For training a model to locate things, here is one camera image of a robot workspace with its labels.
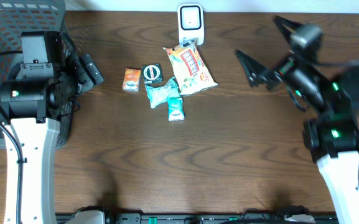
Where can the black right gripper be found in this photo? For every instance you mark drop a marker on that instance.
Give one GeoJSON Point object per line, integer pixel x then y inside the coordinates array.
{"type": "Point", "coordinates": [264, 73]}

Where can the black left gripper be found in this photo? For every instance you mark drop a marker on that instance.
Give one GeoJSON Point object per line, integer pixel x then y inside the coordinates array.
{"type": "Point", "coordinates": [81, 72]}

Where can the orange tissue pack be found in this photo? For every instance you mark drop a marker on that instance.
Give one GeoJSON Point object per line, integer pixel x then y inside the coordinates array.
{"type": "Point", "coordinates": [131, 79]}

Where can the round green white item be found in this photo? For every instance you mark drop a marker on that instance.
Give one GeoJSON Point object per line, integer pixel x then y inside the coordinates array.
{"type": "Point", "coordinates": [152, 73]}

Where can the mint green snack pouch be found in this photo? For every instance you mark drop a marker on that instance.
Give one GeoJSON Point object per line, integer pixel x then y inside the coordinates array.
{"type": "Point", "coordinates": [161, 94]}

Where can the yellow white snack bag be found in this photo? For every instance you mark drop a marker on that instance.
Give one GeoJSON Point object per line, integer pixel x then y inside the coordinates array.
{"type": "Point", "coordinates": [190, 71]}

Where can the green tissue pack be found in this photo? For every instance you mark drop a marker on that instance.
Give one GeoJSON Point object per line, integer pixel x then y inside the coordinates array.
{"type": "Point", "coordinates": [176, 112]}

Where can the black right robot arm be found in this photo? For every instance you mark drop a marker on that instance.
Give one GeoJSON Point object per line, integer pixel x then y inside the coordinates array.
{"type": "Point", "coordinates": [332, 138]}

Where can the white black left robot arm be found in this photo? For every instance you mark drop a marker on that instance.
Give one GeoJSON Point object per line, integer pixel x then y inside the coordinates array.
{"type": "Point", "coordinates": [39, 94]}

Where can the white barcode scanner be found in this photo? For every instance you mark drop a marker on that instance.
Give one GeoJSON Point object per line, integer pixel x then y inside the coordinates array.
{"type": "Point", "coordinates": [191, 23]}

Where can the dark grey plastic basket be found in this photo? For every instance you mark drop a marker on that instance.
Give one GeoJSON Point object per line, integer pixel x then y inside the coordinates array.
{"type": "Point", "coordinates": [18, 16]}

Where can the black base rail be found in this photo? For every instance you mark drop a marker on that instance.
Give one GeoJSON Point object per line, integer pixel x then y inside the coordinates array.
{"type": "Point", "coordinates": [136, 218]}

